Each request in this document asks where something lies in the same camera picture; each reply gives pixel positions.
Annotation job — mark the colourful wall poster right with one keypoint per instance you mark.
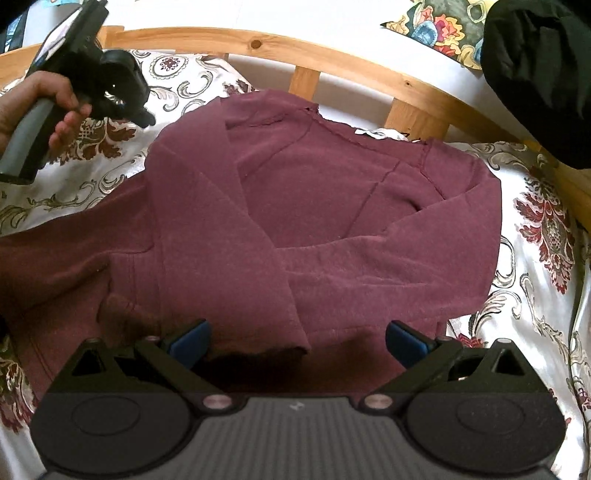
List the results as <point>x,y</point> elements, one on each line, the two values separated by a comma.
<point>454,28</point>

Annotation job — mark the person's left hand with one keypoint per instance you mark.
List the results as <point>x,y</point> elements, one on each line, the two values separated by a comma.
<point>20,99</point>

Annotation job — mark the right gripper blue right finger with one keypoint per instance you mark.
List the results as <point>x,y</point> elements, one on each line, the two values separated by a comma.
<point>408,346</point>

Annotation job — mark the black hanging garment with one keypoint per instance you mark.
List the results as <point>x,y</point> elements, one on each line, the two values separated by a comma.
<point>536,58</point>

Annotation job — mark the floral satin bedspread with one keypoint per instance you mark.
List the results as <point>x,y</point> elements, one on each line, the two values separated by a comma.
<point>540,296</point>

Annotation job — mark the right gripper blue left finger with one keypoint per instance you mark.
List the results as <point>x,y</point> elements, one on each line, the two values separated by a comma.
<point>190,345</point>

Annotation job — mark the maroon sweater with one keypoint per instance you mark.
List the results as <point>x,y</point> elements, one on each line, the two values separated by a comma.
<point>297,238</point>

